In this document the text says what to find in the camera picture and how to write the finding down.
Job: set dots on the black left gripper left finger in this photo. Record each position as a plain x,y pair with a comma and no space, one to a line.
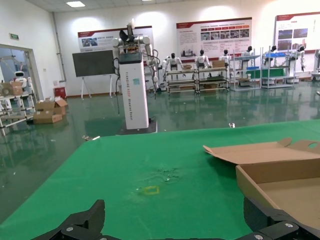
85,222

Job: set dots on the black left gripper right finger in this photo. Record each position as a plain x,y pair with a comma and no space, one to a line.
275,222

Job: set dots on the torn-rim open cardboard box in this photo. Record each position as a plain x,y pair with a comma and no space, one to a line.
275,172

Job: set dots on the red box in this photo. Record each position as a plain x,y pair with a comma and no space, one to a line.
60,92

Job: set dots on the green tablecloth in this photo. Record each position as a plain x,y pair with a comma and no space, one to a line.
125,162

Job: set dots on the yellow tape square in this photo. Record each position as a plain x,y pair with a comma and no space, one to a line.
152,194

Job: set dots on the metal tablecloth clip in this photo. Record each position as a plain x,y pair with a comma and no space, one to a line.
232,125
91,137

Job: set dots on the clear crumpled tape patch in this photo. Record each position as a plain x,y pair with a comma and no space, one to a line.
167,176

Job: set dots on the flat cardboard carton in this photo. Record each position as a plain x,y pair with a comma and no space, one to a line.
46,118

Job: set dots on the open-flap cardboard carton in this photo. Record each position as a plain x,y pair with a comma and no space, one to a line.
50,106

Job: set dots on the white tube rack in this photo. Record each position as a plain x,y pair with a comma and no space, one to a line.
17,117

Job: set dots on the tall white shelf rack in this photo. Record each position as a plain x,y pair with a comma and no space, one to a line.
277,82
246,83

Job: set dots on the green board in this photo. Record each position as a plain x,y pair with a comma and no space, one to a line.
265,73

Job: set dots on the metal workbench rack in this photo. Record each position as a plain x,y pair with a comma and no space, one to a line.
181,81
212,80

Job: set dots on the small white round-head robot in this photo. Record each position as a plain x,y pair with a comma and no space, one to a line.
20,78

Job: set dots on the black display screen on stand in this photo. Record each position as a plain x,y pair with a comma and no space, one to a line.
92,62

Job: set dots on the white black humanoid robot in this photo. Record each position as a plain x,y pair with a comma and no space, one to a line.
271,53
202,60
247,53
225,58
300,53
172,62

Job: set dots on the small cardboard carton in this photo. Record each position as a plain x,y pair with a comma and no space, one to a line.
187,67

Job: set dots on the green exit sign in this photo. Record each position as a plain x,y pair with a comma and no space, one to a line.
14,36

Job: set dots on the ceiling light panel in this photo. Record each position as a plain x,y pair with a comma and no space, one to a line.
74,3

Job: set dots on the white door frame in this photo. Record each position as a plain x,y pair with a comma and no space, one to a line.
32,70

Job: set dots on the grey wall pipe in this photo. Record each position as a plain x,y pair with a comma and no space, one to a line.
58,50

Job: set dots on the wide red white wall poster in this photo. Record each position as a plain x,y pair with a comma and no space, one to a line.
212,37

